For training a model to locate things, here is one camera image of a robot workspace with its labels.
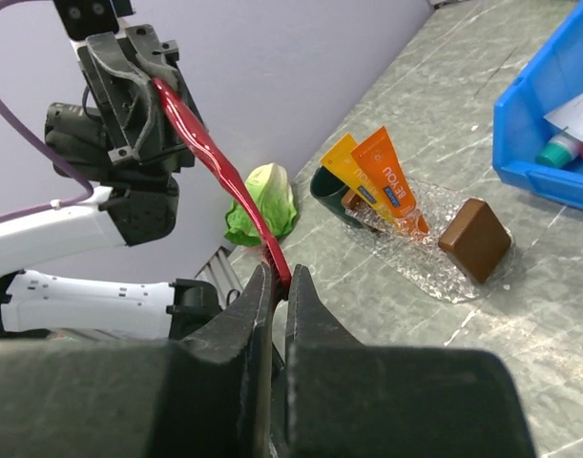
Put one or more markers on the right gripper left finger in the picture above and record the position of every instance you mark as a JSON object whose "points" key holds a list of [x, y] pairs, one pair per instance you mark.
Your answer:
{"points": [[207, 395]]}

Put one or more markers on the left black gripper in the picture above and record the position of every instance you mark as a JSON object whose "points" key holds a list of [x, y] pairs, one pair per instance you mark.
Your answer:
{"points": [[126, 135]]}

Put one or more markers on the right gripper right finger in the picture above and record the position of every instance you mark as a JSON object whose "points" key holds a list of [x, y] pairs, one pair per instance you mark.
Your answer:
{"points": [[349, 399]]}

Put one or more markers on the red toothbrush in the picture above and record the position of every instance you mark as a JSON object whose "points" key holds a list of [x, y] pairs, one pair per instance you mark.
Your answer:
{"points": [[195, 136]]}

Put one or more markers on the dark green mug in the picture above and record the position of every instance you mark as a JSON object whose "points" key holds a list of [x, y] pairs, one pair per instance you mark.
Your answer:
{"points": [[329, 191]]}

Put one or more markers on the yellow toothpaste tube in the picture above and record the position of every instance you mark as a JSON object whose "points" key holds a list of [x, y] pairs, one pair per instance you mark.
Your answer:
{"points": [[339, 161]]}

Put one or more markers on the orange toothpaste tube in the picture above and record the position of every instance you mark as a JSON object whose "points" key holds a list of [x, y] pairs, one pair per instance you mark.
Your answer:
{"points": [[377, 158]]}

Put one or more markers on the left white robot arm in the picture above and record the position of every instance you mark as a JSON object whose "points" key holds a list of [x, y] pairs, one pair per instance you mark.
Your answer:
{"points": [[122, 261]]}

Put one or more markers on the white toothpaste tube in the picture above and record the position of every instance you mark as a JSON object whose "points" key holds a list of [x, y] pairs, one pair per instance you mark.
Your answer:
{"points": [[567, 142]]}

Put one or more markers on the blue toiletry double bin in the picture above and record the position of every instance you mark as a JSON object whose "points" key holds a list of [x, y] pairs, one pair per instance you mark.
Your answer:
{"points": [[520, 131]]}

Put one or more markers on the small green cabbage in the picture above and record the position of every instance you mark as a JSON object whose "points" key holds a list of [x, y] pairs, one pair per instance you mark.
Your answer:
{"points": [[271, 190]]}

